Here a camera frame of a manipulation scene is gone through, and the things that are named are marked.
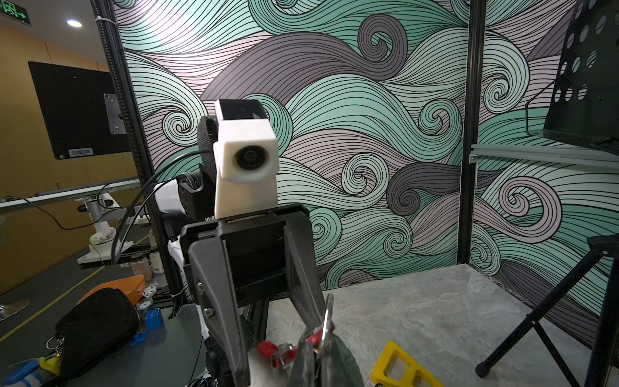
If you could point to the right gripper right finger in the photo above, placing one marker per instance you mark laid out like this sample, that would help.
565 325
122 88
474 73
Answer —
339 367

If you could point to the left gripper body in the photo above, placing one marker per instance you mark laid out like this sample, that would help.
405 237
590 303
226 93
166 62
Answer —
252 247

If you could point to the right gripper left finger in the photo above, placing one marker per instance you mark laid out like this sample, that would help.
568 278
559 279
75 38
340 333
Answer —
305 366

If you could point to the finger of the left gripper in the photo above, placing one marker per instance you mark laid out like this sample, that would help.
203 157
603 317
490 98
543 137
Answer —
216 292
303 285

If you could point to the red white plush keychain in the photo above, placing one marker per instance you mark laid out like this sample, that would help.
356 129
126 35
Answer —
270 364

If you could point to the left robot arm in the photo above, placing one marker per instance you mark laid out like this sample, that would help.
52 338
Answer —
194 197

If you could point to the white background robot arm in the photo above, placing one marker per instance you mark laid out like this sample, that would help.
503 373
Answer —
102 209

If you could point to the black pouch bag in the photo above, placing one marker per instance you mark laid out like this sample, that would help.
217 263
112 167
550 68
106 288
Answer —
94 329

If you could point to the orange case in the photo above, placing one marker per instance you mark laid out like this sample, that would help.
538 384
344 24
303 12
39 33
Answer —
133 288

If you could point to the black perforated music stand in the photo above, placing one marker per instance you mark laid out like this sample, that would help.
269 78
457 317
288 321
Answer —
545 222

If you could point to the yellow plastic triangle frame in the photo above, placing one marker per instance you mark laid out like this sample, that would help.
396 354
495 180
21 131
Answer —
396 368

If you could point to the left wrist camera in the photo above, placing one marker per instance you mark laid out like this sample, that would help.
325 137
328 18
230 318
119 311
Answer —
246 158

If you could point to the black wall monitor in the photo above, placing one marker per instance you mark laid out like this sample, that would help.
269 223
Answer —
81 111

